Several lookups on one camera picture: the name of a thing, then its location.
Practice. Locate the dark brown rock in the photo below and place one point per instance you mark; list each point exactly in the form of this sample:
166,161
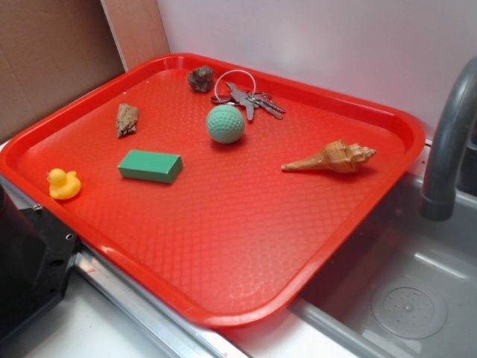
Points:
201,79

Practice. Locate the bunch of metal keys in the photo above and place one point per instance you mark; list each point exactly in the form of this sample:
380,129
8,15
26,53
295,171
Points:
249,100

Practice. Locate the green rectangular block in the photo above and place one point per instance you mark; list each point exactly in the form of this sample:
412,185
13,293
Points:
151,166

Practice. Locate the yellow rubber duck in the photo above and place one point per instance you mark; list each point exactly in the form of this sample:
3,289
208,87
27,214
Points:
63,185

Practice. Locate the brown spiral seashell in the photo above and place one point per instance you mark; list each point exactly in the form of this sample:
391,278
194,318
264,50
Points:
337,157

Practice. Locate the grey sink faucet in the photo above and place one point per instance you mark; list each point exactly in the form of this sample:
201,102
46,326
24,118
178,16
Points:
452,159

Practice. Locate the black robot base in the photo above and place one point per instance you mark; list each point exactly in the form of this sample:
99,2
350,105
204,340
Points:
37,254

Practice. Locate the brown cardboard panel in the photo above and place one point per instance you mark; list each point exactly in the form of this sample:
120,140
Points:
53,52

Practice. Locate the red plastic tray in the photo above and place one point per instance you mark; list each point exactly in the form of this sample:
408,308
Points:
234,238

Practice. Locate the grey toy sink basin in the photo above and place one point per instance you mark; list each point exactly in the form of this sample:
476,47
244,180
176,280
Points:
400,286

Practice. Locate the green golf ball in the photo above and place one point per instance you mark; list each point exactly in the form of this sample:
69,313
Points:
225,124

